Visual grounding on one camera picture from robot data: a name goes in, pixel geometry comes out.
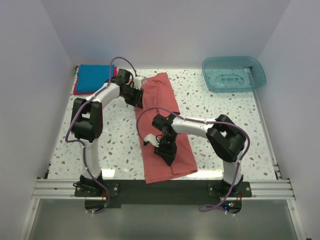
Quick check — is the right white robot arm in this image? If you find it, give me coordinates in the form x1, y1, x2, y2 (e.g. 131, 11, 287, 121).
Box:
144, 113, 250, 197

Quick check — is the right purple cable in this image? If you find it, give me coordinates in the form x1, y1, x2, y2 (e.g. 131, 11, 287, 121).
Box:
136, 106, 252, 213

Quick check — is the folded blue t shirt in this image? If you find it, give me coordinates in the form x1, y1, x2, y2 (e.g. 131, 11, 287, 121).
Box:
75, 64, 116, 94

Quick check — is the purple cable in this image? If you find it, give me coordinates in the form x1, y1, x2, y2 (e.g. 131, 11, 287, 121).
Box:
136, 106, 252, 213
64, 56, 138, 215

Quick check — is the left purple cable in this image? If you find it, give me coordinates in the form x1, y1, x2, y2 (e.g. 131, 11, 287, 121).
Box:
64, 56, 138, 215

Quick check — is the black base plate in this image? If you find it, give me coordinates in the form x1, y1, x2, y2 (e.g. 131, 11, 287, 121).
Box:
73, 178, 253, 214

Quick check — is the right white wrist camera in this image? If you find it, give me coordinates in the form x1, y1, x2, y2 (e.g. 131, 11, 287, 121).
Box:
143, 134, 160, 147

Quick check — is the teal plastic basin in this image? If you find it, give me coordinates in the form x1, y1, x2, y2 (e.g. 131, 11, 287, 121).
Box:
202, 56, 267, 93

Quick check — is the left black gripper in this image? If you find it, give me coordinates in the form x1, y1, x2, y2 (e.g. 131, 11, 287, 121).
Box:
121, 85, 144, 109

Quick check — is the aluminium frame rail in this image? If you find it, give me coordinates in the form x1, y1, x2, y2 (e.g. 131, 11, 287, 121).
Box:
31, 178, 295, 200

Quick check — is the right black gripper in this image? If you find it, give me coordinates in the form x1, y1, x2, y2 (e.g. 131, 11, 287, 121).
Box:
154, 133, 178, 166

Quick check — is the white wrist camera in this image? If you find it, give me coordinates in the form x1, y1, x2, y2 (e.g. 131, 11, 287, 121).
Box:
133, 75, 147, 89
143, 134, 160, 147

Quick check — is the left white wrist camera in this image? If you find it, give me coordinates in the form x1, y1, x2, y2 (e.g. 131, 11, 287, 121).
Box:
133, 75, 147, 89

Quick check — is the folded red t shirt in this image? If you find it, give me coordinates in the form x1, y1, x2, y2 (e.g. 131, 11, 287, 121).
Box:
72, 64, 119, 96

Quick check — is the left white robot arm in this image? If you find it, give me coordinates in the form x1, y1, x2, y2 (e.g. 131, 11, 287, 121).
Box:
65, 69, 147, 196

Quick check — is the salmon pink t shirt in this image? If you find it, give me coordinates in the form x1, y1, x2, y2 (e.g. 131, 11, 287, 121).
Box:
135, 72, 198, 184

